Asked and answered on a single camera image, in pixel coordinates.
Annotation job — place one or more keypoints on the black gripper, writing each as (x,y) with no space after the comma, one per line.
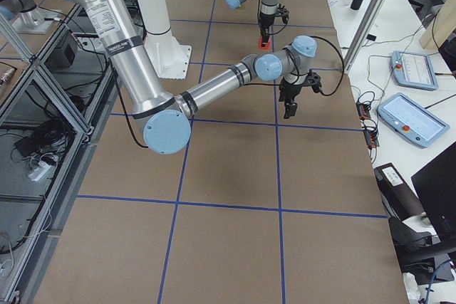
(289,91)
(264,21)

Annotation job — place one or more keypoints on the red block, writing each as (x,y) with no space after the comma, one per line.
(264,43)

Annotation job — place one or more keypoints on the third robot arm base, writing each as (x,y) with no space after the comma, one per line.
(30,18)

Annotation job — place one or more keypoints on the orange black usb hub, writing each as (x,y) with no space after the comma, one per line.
(369,126)

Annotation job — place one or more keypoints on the brown paper table cover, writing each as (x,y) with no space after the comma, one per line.
(256,209)

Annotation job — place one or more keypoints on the near teach pendant tablet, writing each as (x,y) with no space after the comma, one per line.
(411,120)

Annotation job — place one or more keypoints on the teach pendant tablet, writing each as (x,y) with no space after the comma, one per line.
(413,70)
(411,120)

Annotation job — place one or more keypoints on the far teach pendant tablet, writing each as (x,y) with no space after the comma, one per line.
(413,70)

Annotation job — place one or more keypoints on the black box with label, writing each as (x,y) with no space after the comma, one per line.
(397,192)

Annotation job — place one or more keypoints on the black monitor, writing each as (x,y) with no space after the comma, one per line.
(435,187)

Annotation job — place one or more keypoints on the white power strip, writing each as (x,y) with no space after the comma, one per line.
(39,171)

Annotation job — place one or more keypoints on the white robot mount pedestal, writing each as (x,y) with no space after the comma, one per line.
(169,58)

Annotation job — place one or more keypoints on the aluminium frame post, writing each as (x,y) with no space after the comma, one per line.
(365,25)

